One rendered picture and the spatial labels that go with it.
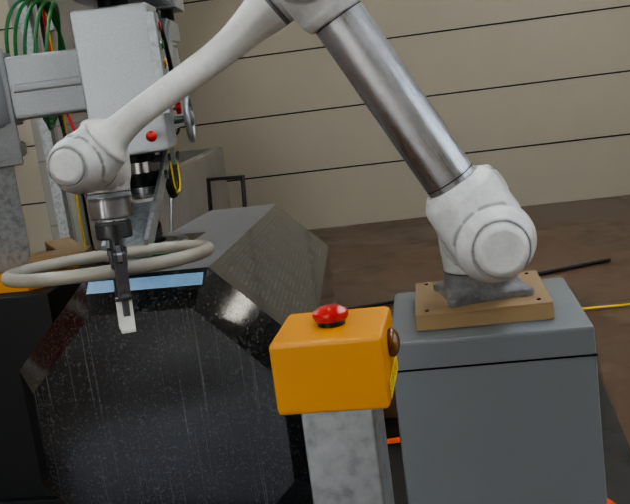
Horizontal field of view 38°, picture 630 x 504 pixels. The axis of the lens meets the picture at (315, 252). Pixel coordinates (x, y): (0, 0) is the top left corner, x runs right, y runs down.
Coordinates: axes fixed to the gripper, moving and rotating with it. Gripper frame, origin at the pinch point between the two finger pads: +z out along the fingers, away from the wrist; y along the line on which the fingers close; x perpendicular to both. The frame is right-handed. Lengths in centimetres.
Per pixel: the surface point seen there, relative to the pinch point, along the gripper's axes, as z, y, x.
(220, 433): 42, 42, -23
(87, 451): 45, 60, 11
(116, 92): -52, 73, -11
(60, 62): -69, 140, 1
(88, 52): -64, 74, -5
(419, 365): 15, -29, -53
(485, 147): -13, 495, -339
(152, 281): 0, 51, -12
